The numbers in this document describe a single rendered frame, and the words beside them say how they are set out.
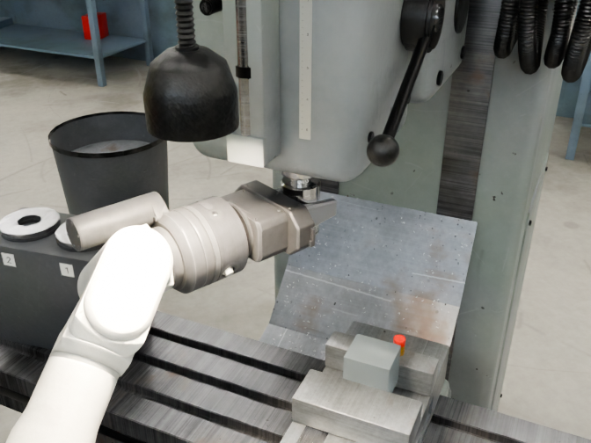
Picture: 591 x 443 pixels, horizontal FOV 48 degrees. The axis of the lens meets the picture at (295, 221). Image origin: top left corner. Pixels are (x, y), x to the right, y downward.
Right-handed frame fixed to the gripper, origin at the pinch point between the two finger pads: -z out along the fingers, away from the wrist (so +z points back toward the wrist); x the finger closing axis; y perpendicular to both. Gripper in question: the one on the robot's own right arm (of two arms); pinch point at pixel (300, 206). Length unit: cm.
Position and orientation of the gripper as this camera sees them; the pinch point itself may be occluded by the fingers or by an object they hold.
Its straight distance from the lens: 79.0
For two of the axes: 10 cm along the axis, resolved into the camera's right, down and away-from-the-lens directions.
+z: -7.6, 3.0, -5.8
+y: -0.1, 8.8, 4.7
